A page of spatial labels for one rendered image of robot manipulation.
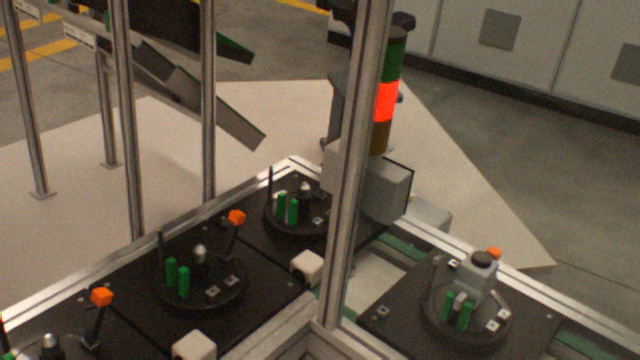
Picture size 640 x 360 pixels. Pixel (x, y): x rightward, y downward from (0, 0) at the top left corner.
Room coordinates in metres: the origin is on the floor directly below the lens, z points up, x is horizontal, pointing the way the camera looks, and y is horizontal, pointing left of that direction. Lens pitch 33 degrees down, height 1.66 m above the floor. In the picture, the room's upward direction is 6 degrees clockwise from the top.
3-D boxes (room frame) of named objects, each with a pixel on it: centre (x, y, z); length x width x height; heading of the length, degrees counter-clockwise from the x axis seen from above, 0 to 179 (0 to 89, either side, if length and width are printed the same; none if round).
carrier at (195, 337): (0.71, 0.16, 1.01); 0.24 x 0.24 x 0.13; 54
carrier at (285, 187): (0.91, 0.02, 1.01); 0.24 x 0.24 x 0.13; 54
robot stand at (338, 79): (1.33, -0.09, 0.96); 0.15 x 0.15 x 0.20; 18
